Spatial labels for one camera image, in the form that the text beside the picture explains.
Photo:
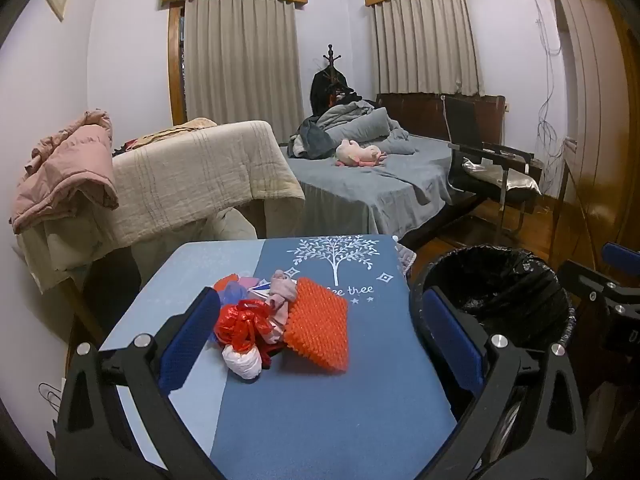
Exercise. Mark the wooden wardrobe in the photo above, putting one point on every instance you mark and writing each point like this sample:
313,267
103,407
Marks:
600,110

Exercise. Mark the orange bubble wrap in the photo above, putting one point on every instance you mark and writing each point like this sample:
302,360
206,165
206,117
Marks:
320,325

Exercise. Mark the black chair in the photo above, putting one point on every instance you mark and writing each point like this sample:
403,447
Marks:
465,120

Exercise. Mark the blue purple plastic bag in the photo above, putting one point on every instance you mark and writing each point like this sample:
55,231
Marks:
235,292

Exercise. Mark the wooden headboard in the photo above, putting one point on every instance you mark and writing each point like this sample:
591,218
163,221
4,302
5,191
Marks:
415,112

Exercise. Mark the beige striped blanket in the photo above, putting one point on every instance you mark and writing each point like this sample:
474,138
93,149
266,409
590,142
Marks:
200,180

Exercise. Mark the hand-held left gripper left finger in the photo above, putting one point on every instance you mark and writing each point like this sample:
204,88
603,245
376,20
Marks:
192,340

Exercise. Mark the pink plush toy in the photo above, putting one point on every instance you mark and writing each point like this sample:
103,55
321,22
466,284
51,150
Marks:
357,154

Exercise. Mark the silver cushion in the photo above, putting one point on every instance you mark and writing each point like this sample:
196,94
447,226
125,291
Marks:
492,175

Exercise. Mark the white plastic bag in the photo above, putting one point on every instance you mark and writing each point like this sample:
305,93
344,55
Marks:
242,362

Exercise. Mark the tan folded cloth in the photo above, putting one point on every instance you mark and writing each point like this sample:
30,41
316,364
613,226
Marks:
170,132

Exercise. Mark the grey duvet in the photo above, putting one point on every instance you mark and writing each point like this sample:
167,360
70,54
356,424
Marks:
365,122

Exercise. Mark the wooden window frame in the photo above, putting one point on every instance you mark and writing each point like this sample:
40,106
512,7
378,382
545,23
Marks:
175,60

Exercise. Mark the pink padded jacket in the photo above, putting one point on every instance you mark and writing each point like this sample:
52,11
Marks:
70,170

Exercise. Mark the red plastic bag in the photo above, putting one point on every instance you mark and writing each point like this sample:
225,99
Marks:
240,325

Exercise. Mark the dark clothes pile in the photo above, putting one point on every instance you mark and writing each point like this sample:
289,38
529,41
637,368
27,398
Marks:
312,140

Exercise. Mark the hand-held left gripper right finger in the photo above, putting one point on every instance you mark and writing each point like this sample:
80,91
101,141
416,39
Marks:
452,340

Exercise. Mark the black-lined trash bin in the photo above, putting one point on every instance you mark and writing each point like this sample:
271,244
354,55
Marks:
500,280

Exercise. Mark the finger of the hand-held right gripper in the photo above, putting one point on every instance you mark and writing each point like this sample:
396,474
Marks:
582,280
622,256

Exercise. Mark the beige curtain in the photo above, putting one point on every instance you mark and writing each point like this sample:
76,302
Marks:
240,60
425,40

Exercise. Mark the blue tree-print tablecloth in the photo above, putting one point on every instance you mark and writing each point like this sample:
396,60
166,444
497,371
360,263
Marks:
350,410

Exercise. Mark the wooden coat rack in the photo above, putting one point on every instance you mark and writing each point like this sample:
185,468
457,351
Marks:
330,55

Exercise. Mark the bed with grey sheet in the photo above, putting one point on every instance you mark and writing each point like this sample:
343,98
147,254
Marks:
360,185

